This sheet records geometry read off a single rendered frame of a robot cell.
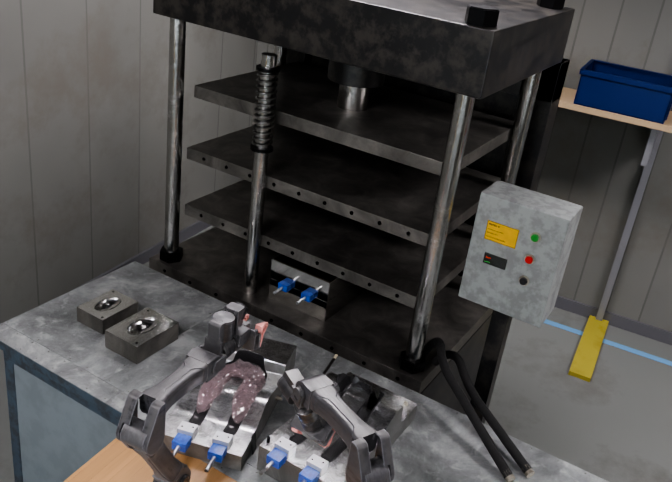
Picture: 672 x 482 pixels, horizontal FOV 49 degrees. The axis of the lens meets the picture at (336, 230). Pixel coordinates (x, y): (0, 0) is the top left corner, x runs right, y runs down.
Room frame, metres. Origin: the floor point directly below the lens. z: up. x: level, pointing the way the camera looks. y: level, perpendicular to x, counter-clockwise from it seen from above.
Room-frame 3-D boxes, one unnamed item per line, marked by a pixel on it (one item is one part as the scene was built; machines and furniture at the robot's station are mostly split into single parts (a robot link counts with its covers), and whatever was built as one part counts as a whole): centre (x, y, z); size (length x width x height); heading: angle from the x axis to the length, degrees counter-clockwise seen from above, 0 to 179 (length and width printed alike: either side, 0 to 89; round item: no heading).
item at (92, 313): (2.26, 0.78, 0.83); 0.17 x 0.13 x 0.06; 151
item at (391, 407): (1.77, -0.10, 0.87); 0.50 x 0.26 x 0.14; 151
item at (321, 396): (1.36, -0.07, 1.20); 0.30 x 0.09 x 0.12; 38
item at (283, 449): (1.56, 0.08, 0.89); 0.13 x 0.05 x 0.05; 152
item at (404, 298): (2.87, -0.02, 1.02); 1.10 x 0.74 x 0.05; 61
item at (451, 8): (2.83, 0.00, 1.75); 1.30 x 0.84 x 0.61; 61
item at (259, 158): (2.61, 0.31, 1.10); 0.05 x 0.05 x 1.30
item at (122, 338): (2.14, 0.62, 0.84); 0.20 x 0.15 x 0.07; 151
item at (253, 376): (1.86, 0.25, 0.90); 0.26 x 0.18 x 0.08; 169
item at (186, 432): (1.61, 0.35, 0.86); 0.13 x 0.05 x 0.05; 169
